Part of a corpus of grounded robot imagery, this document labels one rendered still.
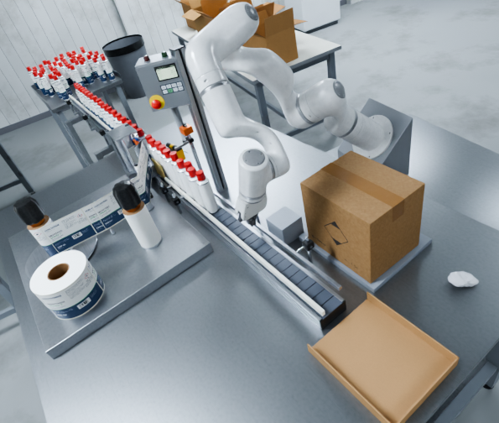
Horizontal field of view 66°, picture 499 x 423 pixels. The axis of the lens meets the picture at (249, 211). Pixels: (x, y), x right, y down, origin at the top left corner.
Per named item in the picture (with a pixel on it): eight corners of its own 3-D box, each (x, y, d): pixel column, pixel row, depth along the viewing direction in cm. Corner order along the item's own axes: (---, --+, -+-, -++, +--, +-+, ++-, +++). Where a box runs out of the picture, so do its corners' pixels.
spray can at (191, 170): (197, 209, 169) (182, 171, 156) (204, 201, 172) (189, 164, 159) (206, 211, 166) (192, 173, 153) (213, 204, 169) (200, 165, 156)
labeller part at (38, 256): (20, 255, 171) (18, 253, 170) (85, 219, 181) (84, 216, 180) (34, 296, 149) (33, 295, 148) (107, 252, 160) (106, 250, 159)
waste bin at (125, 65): (155, 80, 568) (137, 31, 525) (165, 90, 528) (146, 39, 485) (121, 92, 557) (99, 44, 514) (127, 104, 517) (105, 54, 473)
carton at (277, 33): (234, 65, 322) (223, 18, 298) (283, 44, 336) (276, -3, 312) (261, 76, 292) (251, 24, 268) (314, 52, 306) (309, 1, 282)
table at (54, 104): (80, 168, 410) (30, 86, 351) (132, 142, 431) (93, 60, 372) (101, 195, 360) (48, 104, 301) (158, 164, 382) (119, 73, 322)
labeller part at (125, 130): (106, 133, 186) (105, 132, 186) (127, 123, 190) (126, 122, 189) (116, 142, 177) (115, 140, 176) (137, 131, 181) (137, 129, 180)
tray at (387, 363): (308, 351, 114) (306, 343, 112) (367, 299, 123) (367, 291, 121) (393, 435, 94) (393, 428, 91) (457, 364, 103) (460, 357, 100)
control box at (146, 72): (156, 102, 163) (138, 58, 151) (194, 94, 161) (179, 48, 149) (152, 113, 156) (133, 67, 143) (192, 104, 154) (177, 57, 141)
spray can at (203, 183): (205, 210, 167) (190, 172, 154) (215, 204, 169) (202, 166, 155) (210, 216, 163) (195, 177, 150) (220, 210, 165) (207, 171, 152)
